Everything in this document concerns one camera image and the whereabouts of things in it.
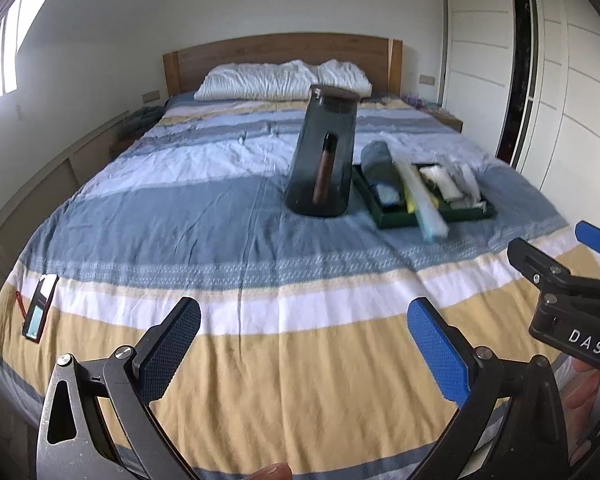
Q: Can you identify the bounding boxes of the person's right hand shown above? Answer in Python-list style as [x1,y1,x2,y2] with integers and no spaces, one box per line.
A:
[560,357,600,461]

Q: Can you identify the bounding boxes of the striped bedspread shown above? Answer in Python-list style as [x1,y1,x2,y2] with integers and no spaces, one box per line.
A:
[0,91,600,480]

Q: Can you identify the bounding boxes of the white wardrobe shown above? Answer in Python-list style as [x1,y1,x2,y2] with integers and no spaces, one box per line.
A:
[440,0,600,221]

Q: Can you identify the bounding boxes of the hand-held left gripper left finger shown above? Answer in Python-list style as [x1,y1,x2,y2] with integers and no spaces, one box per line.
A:
[36,296,202,480]

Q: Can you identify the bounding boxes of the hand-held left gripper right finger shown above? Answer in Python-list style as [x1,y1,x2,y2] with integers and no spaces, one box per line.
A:
[406,296,566,480]

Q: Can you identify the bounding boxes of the black phone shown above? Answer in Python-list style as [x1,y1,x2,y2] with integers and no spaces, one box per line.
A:
[22,273,60,341]

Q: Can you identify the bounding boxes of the green tray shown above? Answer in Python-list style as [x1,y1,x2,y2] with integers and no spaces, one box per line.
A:
[351,160,498,231]

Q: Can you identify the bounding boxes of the window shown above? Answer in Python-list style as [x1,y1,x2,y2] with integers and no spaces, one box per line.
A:
[0,0,76,106]

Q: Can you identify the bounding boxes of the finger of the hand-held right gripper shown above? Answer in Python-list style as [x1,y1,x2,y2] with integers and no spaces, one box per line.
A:
[575,220,600,262]
[507,237,576,294]

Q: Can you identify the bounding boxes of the person's left hand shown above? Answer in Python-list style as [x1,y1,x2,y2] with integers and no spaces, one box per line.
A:
[245,461,294,480]

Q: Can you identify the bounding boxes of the dark grey blanket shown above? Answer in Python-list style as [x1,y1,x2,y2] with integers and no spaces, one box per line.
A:
[126,106,164,136]

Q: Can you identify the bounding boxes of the towels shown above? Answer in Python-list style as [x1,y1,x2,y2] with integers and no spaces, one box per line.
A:
[387,147,450,242]

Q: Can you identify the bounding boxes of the dark grey towel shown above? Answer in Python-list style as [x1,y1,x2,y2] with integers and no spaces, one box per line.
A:
[361,141,406,198]

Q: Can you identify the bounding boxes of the small purple bedside clutter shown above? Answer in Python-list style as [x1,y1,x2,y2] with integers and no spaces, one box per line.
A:
[402,94,446,112]

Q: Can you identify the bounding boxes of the tissue pack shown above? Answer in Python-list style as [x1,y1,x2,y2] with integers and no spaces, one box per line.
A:
[375,185,403,207]

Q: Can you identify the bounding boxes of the wooden headboard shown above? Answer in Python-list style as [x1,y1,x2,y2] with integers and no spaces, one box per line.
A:
[162,33,403,103]

